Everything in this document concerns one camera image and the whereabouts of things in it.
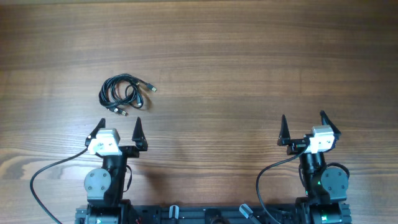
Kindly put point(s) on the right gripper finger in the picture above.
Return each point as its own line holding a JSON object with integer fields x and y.
{"x": 326, "y": 121}
{"x": 284, "y": 135}

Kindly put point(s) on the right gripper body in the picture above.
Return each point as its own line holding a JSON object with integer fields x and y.
{"x": 296, "y": 147}

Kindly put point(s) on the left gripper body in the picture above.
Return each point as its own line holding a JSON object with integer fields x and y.
{"x": 129, "y": 152}

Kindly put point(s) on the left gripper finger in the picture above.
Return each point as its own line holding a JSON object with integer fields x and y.
{"x": 92, "y": 135}
{"x": 138, "y": 136}

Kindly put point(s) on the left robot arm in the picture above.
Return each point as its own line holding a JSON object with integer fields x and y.
{"x": 105, "y": 185}

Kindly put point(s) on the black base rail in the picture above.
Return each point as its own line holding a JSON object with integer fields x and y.
{"x": 283, "y": 213}

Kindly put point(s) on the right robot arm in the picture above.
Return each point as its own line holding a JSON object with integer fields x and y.
{"x": 325, "y": 184}

